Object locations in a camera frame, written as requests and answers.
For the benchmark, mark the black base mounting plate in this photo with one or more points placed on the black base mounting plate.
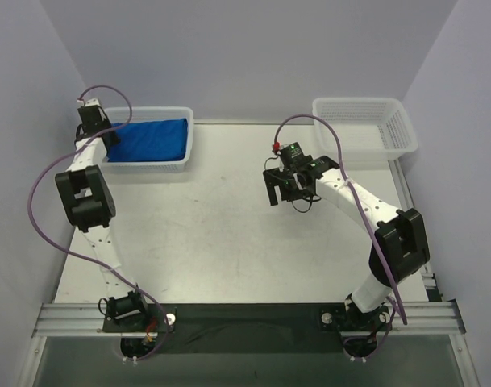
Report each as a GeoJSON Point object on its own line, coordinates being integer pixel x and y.
{"type": "Point", "coordinates": [257, 329]}

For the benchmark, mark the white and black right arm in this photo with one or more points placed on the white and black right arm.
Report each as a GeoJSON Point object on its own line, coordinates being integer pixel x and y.
{"type": "Point", "coordinates": [399, 240]}

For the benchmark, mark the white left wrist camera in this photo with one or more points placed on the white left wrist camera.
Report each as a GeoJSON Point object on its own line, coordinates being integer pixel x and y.
{"type": "Point", "coordinates": [88, 102]}

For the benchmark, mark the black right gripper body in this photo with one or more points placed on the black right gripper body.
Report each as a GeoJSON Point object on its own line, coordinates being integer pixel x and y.
{"type": "Point", "coordinates": [272, 182]}

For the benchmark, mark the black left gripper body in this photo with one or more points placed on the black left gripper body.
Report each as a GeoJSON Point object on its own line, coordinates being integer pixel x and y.
{"type": "Point", "coordinates": [109, 138]}

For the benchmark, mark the white basket with towels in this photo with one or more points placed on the white basket with towels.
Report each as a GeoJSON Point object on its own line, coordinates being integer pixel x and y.
{"type": "Point", "coordinates": [369, 129]}

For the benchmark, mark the blue towels pile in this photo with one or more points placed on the blue towels pile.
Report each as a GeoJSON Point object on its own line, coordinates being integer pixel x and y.
{"type": "Point", "coordinates": [153, 141]}

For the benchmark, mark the empty white plastic basket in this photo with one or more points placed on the empty white plastic basket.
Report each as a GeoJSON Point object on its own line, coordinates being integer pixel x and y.
{"type": "Point", "coordinates": [156, 113]}

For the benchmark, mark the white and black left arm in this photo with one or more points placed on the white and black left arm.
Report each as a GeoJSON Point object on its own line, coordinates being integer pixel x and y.
{"type": "Point", "coordinates": [89, 206]}

